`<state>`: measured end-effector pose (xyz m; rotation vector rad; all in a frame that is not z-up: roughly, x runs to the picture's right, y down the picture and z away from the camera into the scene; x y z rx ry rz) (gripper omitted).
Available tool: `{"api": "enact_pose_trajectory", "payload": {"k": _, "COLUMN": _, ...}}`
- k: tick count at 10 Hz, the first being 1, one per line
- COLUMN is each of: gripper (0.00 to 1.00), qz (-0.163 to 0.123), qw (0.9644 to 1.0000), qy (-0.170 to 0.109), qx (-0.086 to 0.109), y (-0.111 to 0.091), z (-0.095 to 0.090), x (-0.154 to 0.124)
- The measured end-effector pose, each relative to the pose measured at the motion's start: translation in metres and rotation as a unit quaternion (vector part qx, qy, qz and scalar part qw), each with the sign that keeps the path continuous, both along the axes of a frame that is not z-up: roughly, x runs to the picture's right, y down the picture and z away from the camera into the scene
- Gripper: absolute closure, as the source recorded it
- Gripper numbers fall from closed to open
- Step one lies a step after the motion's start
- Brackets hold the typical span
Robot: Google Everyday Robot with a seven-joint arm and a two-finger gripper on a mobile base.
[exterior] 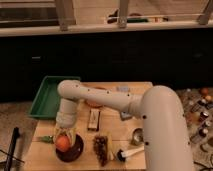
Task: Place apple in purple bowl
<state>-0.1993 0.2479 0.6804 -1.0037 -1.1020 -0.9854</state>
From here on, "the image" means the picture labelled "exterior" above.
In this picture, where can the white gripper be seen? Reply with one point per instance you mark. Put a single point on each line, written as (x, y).
(65, 121)

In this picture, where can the orange-red apple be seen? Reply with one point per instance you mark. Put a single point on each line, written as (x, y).
(62, 143)

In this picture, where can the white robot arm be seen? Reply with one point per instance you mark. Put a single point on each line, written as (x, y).
(167, 144)

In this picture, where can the dark purple bowl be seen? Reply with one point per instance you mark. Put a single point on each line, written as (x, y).
(73, 152)

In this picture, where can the green leafy toy vegetable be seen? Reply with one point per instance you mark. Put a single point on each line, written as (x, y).
(45, 139)

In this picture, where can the green plastic tray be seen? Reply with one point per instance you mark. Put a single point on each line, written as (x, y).
(47, 100)

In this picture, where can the small wooden block toy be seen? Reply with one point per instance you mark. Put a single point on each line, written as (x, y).
(93, 123)

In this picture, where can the brown pinecone-like toy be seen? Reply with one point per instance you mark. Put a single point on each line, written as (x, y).
(100, 147)

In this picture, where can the black tripod leg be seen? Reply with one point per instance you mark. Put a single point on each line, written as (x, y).
(15, 136)

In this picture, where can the black and white brush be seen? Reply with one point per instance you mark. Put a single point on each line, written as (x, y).
(123, 155)

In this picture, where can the small blue-grey object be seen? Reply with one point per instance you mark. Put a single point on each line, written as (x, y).
(123, 89)

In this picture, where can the silver metal cup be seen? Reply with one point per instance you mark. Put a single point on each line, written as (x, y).
(137, 136)

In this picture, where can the cluttered items rug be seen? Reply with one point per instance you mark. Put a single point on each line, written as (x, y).
(198, 111)

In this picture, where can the wooden railing frame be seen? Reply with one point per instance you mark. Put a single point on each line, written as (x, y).
(48, 17)

